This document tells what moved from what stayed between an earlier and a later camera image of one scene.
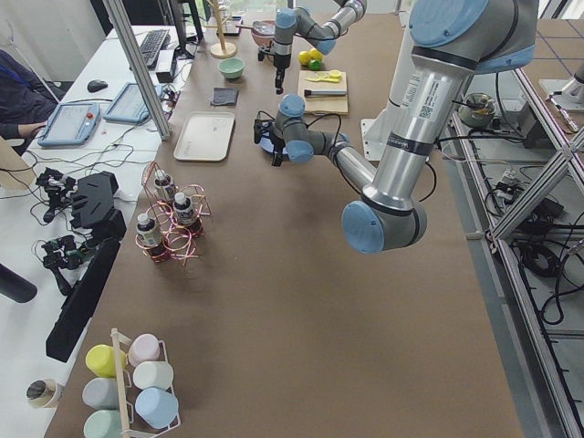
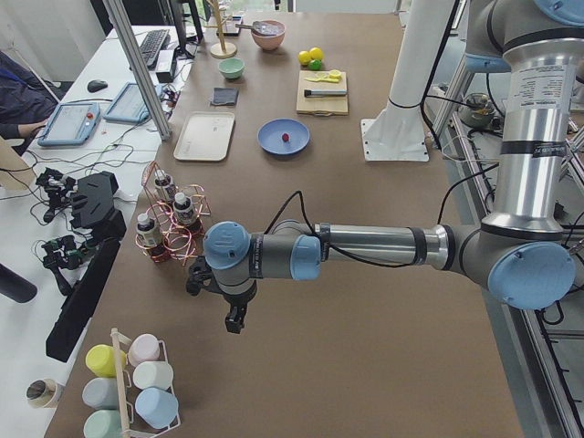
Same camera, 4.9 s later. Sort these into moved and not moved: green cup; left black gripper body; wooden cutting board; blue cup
Moved: left black gripper body
Not moved: wooden cutting board; green cup; blue cup
